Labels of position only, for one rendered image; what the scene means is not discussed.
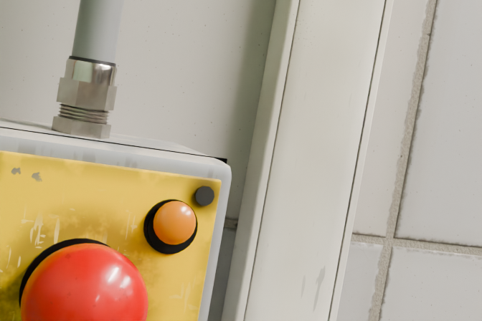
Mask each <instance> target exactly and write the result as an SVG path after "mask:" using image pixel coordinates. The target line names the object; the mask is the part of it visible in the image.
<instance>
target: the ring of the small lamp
mask: <svg viewBox="0 0 482 321"><path fill-rule="evenodd" d="M170 201H180V200H177V199H166V200H163V201H160V202H158V203H157V204H156V205H154V206H153V207H152V208H151V209H150V211H149V212H148V213H147V215H146V217H145V221H144V223H143V232H144V236H145V238H146V241H147V242H148V244H149V245H150V246H151V247H152V248H153V249H155V250H156V251H158V252H160V253H163V254H175V253H179V252H181V251H183V250H185V249H186V248H187V247H188V246H189V245H190V244H191V243H192V242H193V240H194V238H195V236H196V234H197V227H198V222H197V216H196V214H195V212H194V215H195V218H196V226H195V229H194V233H193V234H192V235H191V236H190V238H189V239H187V240H186V241H185V242H183V243H180V244H166V243H164V242H162V240H160V239H159V238H158V237H157V235H156V234H155V231H154V229H153V219H154V216H155V214H156V212H157V211H158V209H159V208H160V207H161V206H163V205H164V204H165V203H168V202H170ZM180 202H183V201H180ZM183 203H184V202H183ZM191 209H192V208H191ZM192 210H193V209H192Z"/></svg>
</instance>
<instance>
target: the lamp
mask: <svg viewBox="0 0 482 321"><path fill-rule="evenodd" d="M195 226H196V218H195V215H194V212H193V211H192V209H191V207H190V206H188V205H187V204H185V203H183V202H180V201H170V202H168V203H165V204H164V205H163V206H161V207H160V208H159V209H158V211H157V212H156V214H155V216H154V219H153V229H154V231H155V234H156V235H157V237H158V238H159V239H160V240H162V242H164V243H166V244H180V243H183V242H185V241H186V240H187V239H189V238H190V236H191V235H192V234H193V233H194V229H195Z"/></svg>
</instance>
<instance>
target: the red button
mask: <svg viewBox="0 0 482 321"><path fill-rule="evenodd" d="M20 313H21V321H146V318H147V314H148V292H147V288H146V283H145V282H144V280H143V277H142V275H141V273H140V272H139V270H138V268H137V267H136V266H135V265H134V264H133V263H132V262H131V260H130V259H128V258H127V257H126V256H124V255H123V254H122V253H120V252H119V251H117V250H115V249H113V248H111V247H109V246H105V245H102V244H87V243H84V244H74V245H72V246H67V247H65V248H62V249H59V250H57V251H55V252H53V253H52V254H50V255H49V256H48V257H46V258H45V259H44V260H43V261H42V262H40V264H39V265H38V266H37V268H36V269H35V270H34V271H33V272H32V274H31V276H30V277H29V279H28V280H27V283H26V285H25V287H24V290H23V293H22V299H21V307H20Z"/></svg>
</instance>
